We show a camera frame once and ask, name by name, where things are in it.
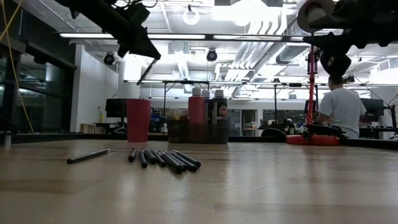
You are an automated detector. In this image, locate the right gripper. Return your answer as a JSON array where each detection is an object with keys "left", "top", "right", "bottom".
[{"left": 303, "top": 0, "right": 379, "bottom": 77}]

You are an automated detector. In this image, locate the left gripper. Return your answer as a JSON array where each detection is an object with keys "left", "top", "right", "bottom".
[{"left": 114, "top": 2, "right": 162, "bottom": 60}]

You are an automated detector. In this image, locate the large coral red paint bottle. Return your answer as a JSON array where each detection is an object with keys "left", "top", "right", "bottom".
[{"left": 188, "top": 88, "right": 206, "bottom": 143}]

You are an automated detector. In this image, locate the large dark grey paint bottle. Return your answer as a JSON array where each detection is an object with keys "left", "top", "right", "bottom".
[{"left": 210, "top": 89, "right": 229, "bottom": 143}]

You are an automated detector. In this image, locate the black bar with light strips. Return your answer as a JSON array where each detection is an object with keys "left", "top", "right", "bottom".
[{"left": 58, "top": 32, "right": 312, "bottom": 44}]

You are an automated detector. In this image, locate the red desk lamp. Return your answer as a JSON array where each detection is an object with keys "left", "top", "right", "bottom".
[{"left": 296, "top": 0, "right": 346, "bottom": 147}]

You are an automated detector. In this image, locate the black monitor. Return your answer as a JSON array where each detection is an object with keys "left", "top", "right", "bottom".
[
  {"left": 360, "top": 98, "right": 386, "bottom": 118},
  {"left": 104, "top": 98, "right": 127, "bottom": 119}
]

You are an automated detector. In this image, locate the red plastic cup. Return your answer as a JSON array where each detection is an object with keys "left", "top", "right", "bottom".
[{"left": 126, "top": 98, "right": 152, "bottom": 143}]

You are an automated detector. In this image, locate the person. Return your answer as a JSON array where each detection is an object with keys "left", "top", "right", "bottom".
[{"left": 313, "top": 73, "right": 368, "bottom": 140}]

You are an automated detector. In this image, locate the stack of wooden blocks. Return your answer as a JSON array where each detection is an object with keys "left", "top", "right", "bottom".
[{"left": 80, "top": 123, "right": 102, "bottom": 134}]

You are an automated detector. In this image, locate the grey translucent plastic bin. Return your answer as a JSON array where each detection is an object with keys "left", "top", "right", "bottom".
[{"left": 167, "top": 116, "right": 231, "bottom": 144}]

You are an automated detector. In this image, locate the white ring ceiling lamp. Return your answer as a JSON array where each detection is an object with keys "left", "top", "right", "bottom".
[{"left": 182, "top": 4, "right": 200, "bottom": 26}]

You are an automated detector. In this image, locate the black aluminium table frame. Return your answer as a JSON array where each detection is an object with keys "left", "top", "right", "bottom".
[{"left": 0, "top": 132, "right": 398, "bottom": 151}]

